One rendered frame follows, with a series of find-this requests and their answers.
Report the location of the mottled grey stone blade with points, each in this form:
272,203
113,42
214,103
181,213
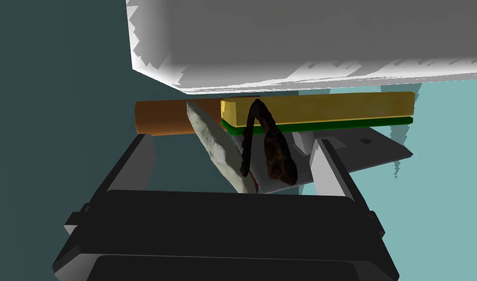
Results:
213,140

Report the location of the yellow and green sponge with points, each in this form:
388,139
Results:
340,107

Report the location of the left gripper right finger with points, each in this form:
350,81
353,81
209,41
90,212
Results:
326,175

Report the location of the flat grey plate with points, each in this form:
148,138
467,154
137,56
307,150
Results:
373,152

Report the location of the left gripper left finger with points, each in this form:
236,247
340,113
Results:
135,168

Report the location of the orange-brown cylinder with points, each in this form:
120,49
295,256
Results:
160,117

